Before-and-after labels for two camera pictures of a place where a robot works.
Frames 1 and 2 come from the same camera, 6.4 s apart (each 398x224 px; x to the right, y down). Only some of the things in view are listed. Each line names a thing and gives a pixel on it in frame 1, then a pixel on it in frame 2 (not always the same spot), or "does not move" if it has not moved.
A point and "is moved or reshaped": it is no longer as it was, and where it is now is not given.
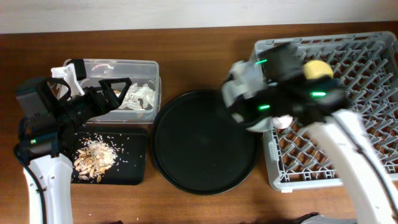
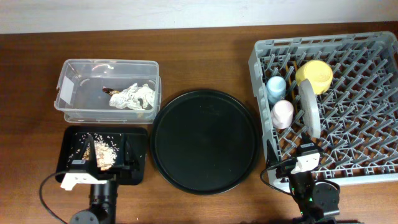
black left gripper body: (80, 111) -> (114, 176)
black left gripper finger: (128, 83) -> (89, 155)
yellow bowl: (315, 68) does not move
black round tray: (199, 146) does not move
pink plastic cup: (282, 122) does not move
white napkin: (134, 93) does not move
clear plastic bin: (142, 101) does not move
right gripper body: (268, 101) -> (284, 168)
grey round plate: (245, 79) is moved or reshaped
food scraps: (93, 159) does not move
